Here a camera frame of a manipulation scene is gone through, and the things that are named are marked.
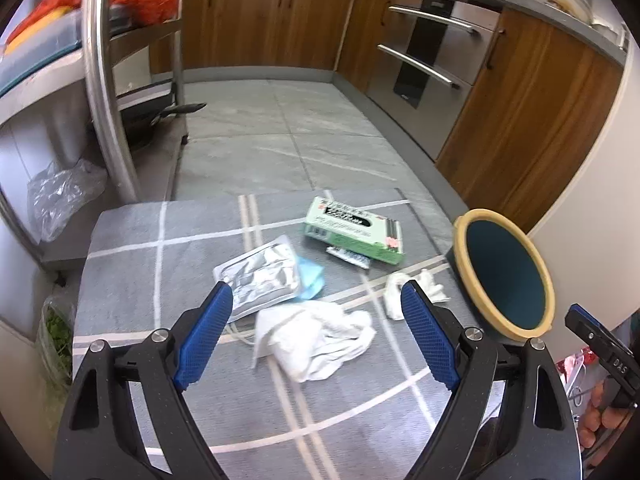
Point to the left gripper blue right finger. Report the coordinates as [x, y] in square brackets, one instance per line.
[432, 340]

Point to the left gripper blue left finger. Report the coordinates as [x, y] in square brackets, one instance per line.
[196, 334]

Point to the white paper towel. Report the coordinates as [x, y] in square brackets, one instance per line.
[312, 339]

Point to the wooden kitchen cabinets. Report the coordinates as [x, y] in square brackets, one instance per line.
[286, 83]

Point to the person's right hand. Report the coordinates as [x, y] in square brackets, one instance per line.
[596, 417]

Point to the small white crumpled tissue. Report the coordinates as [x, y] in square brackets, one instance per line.
[424, 285]

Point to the teal bin with yellow rim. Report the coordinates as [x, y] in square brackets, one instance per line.
[503, 274]

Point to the silver foil pouch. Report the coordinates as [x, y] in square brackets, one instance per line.
[262, 277]

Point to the small blister pack strip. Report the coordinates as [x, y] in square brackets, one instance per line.
[360, 261]

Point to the green white cardboard box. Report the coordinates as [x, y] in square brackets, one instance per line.
[364, 232]

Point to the grey checked floor mat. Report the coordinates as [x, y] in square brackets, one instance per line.
[219, 340]

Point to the light blue plastic glove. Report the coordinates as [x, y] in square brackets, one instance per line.
[311, 277]

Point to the bag of green vegetables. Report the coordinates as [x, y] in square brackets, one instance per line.
[54, 339]

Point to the clear plastic bag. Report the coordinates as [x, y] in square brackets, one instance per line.
[56, 194]

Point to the black frying pan on rack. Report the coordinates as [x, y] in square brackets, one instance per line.
[142, 108]

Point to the stainless steel shelf rack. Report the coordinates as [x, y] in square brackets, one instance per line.
[59, 104]

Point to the stainless steel oven drawers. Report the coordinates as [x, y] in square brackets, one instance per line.
[428, 61]

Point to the red plastic bag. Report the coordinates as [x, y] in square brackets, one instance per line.
[142, 12]

